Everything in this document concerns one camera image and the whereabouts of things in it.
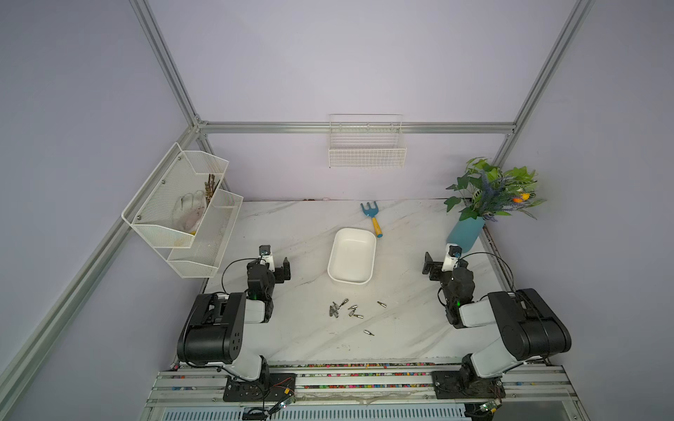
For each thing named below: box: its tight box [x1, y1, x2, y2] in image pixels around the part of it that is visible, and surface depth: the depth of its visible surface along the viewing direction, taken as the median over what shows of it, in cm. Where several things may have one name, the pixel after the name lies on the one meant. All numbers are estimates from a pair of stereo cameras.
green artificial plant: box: [443, 156, 547, 222], surface depth 83 cm
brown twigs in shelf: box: [204, 173, 221, 206], surface depth 83 cm
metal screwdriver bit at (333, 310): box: [329, 300, 340, 319], surface depth 90 cm
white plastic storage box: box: [327, 227, 378, 286], surface depth 103 cm
